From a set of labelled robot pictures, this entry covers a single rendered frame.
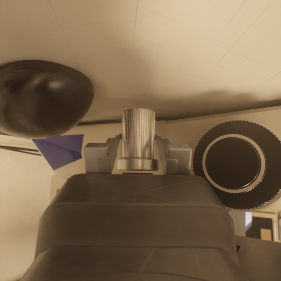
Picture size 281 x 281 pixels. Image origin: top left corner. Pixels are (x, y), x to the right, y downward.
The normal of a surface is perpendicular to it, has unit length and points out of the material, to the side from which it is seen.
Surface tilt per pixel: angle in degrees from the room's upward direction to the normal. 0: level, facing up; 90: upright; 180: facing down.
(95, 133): 90
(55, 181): 90
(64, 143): 81
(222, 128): 90
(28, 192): 90
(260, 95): 0
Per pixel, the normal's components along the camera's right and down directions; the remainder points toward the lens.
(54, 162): -0.42, 0.56
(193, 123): -0.56, -0.13
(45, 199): 0.83, -0.07
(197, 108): -0.01, 0.99
